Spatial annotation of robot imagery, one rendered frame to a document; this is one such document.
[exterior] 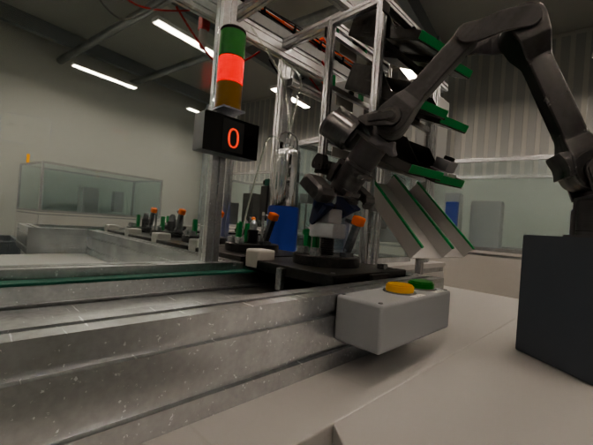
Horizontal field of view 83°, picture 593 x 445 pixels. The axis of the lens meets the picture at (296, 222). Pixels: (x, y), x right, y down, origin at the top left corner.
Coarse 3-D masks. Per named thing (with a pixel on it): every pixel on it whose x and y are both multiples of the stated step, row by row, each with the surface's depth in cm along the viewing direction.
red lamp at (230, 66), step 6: (222, 54) 64; (228, 54) 64; (222, 60) 64; (228, 60) 64; (234, 60) 64; (240, 60) 65; (222, 66) 64; (228, 66) 64; (234, 66) 64; (240, 66) 65; (222, 72) 64; (228, 72) 64; (234, 72) 64; (240, 72) 65; (222, 78) 64; (228, 78) 64; (234, 78) 64; (240, 78) 65
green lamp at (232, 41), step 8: (224, 32) 64; (232, 32) 64; (240, 32) 64; (224, 40) 64; (232, 40) 64; (240, 40) 64; (224, 48) 64; (232, 48) 64; (240, 48) 65; (240, 56) 65
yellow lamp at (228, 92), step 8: (224, 80) 64; (232, 80) 64; (216, 88) 65; (224, 88) 64; (232, 88) 64; (240, 88) 65; (216, 96) 65; (224, 96) 64; (232, 96) 64; (240, 96) 65; (216, 104) 64; (232, 104) 64; (240, 104) 66
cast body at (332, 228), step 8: (328, 216) 68; (336, 216) 70; (312, 224) 71; (320, 224) 70; (328, 224) 68; (336, 224) 68; (344, 224) 70; (312, 232) 71; (320, 232) 69; (328, 232) 68; (336, 232) 68; (344, 232) 70
